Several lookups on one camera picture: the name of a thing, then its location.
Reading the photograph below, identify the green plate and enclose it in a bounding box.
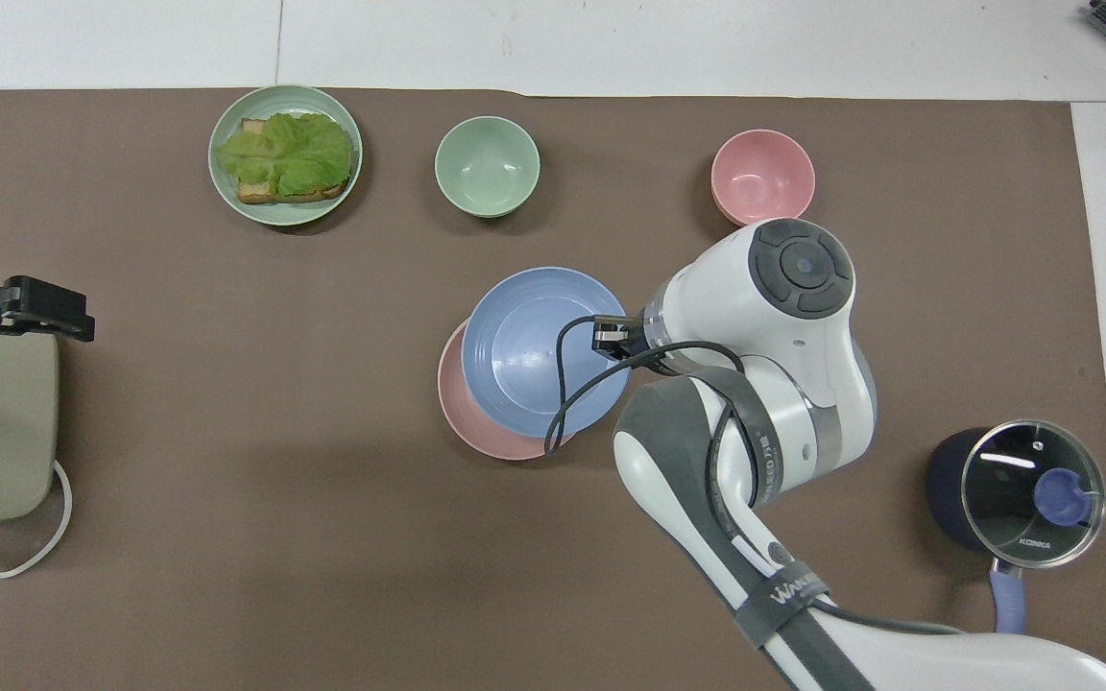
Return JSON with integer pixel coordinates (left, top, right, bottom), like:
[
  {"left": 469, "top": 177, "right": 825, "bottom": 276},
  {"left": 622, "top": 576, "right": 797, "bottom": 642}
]
[{"left": 208, "top": 84, "right": 364, "bottom": 227}]

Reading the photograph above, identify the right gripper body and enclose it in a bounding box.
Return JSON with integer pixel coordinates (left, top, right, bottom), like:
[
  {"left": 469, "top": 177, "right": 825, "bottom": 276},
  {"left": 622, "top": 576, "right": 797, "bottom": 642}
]
[{"left": 593, "top": 315, "right": 649, "bottom": 363}]

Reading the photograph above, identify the blue plate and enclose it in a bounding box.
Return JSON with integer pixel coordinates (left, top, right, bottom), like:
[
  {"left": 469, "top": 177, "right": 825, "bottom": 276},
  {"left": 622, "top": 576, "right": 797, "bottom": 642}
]
[{"left": 462, "top": 267, "right": 633, "bottom": 441}]

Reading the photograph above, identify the green lettuce leaf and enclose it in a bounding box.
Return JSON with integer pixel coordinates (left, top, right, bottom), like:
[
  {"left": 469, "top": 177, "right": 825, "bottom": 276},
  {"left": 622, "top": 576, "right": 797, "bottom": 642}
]
[{"left": 215, "top": 112, "right": 355, "bottom": 196}]

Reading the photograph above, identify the green bowl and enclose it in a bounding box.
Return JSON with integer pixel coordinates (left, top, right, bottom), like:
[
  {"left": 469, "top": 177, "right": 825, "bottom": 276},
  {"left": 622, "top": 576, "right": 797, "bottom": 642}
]
[{"left": 435, "top": 116, "right": 541, "bottom": 219}]

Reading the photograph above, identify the pink plate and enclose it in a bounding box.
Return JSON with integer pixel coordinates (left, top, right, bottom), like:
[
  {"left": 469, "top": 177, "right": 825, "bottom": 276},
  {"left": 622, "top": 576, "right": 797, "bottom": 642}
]
[{"left": 438, "top": 320, "right": 578, "bottom": 461}]

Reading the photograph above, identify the white power cable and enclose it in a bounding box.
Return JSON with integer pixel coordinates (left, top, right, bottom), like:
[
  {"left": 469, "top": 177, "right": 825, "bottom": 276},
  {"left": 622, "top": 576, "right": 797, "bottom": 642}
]
[{"left": 0, "top": 459, "right": 74, "bottom": 580}]

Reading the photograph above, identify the pink bowl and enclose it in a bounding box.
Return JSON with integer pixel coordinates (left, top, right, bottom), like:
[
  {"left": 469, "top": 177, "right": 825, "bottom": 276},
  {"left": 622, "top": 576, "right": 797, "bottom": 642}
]
[{"left": 711, "top": 130, "right": 816, "bottom": 227}]

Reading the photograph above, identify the black cable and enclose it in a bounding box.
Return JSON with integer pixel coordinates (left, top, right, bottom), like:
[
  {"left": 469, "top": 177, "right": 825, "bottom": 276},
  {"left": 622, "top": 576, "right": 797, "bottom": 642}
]
[{"left": 543, "top": 315, "right": 965, "bottom": 636}]

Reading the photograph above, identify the dark blue pot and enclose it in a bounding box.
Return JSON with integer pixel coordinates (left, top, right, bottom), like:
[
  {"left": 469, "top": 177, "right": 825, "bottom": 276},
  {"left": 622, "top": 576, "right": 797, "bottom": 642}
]
[{"left": 926, "top": 427, "right": 1029, "bottom": 636}]

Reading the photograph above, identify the toasted bread slice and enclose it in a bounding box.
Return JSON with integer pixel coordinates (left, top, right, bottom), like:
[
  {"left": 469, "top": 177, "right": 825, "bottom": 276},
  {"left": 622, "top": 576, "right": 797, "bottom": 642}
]
[{"left": 236, "top": 118, "right": 352, "bottom": 205}]

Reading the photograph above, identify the glass pot lid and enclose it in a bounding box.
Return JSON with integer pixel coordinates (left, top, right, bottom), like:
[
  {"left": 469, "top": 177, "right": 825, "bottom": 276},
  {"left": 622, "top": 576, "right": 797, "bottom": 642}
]
[{"left": 960, "top": 419, "right": 1106, "bottom": 570}]

